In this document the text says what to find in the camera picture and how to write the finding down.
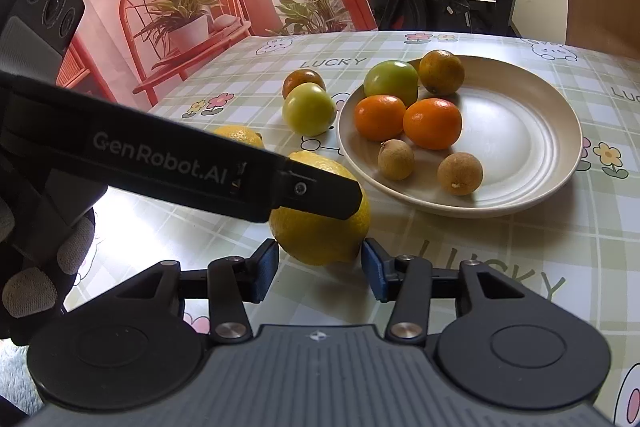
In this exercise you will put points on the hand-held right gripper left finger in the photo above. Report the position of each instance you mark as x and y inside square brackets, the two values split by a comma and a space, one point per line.
[265, 272]

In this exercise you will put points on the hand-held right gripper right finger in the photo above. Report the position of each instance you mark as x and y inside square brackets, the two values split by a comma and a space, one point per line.
[372, 269]

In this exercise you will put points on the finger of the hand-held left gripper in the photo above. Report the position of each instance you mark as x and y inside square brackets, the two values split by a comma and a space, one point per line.
[325, 197]

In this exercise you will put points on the yellow lemon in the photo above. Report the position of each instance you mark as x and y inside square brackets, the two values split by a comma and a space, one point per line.
[240, 136]
[320, 237]

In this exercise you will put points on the brown longan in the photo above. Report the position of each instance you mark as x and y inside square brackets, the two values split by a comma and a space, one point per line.
[460, 173]
[396, 159]

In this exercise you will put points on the pale green jujube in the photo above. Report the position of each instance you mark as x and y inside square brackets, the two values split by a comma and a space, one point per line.
[309, 109]

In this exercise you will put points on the orange tangerine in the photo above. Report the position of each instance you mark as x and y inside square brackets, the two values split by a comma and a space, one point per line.
[432, 123]
[380, 117]

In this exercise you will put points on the dark orange mandarin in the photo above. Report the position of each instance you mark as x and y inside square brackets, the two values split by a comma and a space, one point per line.
[302, 79]
[441, 72]

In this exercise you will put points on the cream round plate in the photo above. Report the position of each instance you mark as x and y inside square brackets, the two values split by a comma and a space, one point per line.
[520, 132]

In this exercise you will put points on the person's left hand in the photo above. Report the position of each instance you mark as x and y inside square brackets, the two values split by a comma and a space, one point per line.
[30, 294]

